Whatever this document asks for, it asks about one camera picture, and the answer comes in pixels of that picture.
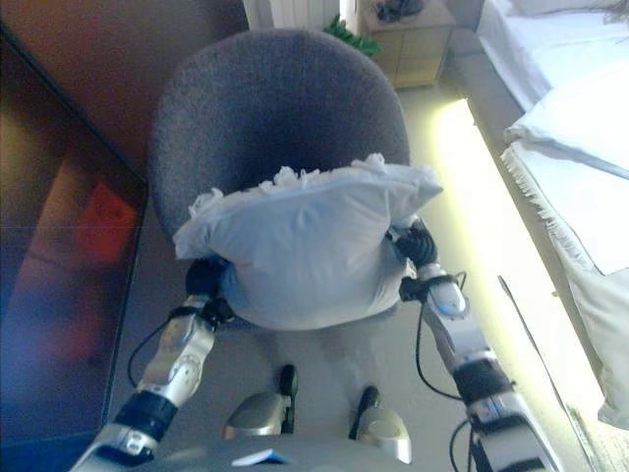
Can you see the grey upholstered armchair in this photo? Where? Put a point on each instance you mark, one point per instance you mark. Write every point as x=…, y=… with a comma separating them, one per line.
x=270, y=108

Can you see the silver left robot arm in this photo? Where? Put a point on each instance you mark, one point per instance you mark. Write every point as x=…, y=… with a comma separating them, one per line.
x=182, y=354

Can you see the dark right robot hand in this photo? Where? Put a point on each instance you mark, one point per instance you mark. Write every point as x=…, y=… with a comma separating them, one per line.
x=417, y=243

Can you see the grey robot torso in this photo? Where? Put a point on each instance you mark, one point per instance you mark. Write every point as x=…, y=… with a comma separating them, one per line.
x=319, y=457

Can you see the white folded duvet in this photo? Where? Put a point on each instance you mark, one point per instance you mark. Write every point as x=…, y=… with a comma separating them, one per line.
x=580, y=128

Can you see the dark glossy table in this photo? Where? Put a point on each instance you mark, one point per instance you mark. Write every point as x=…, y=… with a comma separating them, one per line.
x=59, y=246

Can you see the cream bed quilt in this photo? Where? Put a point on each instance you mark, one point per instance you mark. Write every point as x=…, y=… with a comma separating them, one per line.
x=609, y=344

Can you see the white frilled cushion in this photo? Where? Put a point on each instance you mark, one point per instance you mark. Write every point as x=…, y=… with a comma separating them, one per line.
x=304, y=246

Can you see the green leafy plant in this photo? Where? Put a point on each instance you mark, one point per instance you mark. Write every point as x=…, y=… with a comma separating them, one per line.
x=354, y=39

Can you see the light wooden nightstand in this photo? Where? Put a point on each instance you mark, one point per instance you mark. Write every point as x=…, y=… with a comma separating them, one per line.
x=413, y=54

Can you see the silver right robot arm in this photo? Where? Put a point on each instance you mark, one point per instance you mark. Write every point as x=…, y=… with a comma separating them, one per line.
x=467, y=344

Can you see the beige upholstered bed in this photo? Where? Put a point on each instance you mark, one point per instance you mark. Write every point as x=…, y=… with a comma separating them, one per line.
x=491, y=93

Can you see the white bed sheet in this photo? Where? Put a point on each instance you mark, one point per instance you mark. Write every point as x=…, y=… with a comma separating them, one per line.
x=565, y=49

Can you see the white fringed throw blanket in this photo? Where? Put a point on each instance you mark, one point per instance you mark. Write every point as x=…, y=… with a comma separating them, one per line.
x=580, y=211

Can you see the dark left robot hand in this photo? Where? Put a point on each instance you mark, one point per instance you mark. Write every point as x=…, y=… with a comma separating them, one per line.
x=206, y=277

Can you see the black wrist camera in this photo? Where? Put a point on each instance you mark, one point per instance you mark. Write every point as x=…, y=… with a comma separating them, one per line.
x=220, y=311
x=412, y=290

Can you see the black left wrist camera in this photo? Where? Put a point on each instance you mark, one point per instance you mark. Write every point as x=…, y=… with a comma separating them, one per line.
x=220, y=311

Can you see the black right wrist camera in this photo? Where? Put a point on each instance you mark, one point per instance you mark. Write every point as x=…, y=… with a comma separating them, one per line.
x=412, y=290

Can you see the silver left robot leg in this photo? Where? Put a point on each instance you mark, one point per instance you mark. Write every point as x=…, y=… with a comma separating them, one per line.
x=255, y=413

